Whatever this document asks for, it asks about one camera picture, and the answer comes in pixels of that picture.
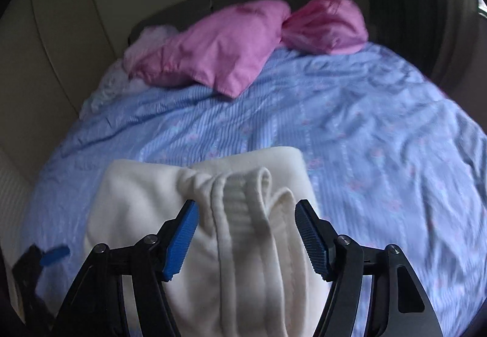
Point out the blue striped bed sheet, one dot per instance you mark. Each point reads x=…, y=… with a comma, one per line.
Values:
x=342, y=124

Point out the small pink pillow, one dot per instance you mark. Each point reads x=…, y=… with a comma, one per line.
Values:
x=327, y=25

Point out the pale floral blanket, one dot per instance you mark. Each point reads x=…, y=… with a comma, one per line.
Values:
x=114, y=82

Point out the white fleece pants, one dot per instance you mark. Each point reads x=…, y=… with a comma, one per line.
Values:
x=243, y=245

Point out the large pink pillow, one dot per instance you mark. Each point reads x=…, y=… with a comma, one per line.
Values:
x=220, y=44

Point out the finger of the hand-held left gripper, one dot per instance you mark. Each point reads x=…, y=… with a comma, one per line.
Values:
x=55, y=255

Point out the beige wardrobe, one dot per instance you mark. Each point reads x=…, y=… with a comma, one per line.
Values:
x=57, y=36

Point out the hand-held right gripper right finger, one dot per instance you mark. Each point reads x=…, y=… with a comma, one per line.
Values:
x=312, y=240

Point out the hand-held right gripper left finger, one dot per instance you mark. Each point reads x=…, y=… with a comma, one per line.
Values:
x=180, y=242

